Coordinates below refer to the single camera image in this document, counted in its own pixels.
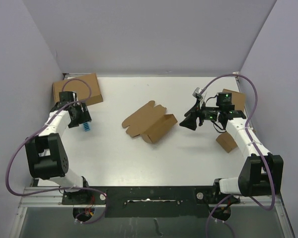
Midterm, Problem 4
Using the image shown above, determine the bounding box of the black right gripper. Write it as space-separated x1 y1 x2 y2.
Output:
180 99 221 130

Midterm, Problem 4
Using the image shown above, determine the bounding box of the blue plastic rack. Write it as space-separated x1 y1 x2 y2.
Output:
82 122 90 131

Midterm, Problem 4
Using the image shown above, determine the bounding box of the cardboard box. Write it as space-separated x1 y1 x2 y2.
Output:
53 73 103 106
222 89 246 112
122 100 177 144
215 126 256 153

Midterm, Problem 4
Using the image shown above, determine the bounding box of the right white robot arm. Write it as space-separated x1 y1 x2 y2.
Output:
180 88 284 203

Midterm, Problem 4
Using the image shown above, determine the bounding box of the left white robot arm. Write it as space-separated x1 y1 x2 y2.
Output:
25 91 91 204

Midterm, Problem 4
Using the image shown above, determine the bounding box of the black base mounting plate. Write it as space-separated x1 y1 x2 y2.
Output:
62 185 226 218

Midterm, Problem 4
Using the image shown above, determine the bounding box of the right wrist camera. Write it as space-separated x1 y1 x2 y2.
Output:
192 87 206 101

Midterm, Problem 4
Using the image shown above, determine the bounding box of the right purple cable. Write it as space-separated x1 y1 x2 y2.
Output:
200 73 276 238

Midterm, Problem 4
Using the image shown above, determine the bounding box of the aluminium table frame rail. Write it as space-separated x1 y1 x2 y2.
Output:
11 73 296 238

